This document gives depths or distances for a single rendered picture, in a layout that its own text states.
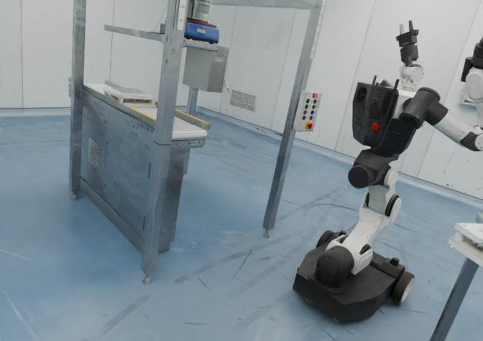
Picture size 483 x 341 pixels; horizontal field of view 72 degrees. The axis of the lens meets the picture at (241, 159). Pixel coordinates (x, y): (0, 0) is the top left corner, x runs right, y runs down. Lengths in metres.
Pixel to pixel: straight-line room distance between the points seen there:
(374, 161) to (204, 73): 0.94
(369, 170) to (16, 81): 4.33
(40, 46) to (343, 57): 4.03
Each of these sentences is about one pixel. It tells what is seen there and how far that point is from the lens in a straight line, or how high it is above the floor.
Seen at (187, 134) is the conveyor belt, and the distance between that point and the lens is 1.74.
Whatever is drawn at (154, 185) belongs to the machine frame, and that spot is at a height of 0.57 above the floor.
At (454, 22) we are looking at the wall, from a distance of 4.97.
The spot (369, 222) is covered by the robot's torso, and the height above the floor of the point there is 0.44.
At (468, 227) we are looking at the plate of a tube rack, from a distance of 1.17.
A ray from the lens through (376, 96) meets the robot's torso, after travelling 1.69.
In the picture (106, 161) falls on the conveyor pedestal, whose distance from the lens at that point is 2.41.
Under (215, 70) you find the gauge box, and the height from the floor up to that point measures 1.14.
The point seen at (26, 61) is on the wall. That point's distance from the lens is 5.06.
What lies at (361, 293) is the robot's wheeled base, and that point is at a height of 0.17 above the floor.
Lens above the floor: 1.24
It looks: 17 degrees down
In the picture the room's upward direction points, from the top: 11 degrees clockwise
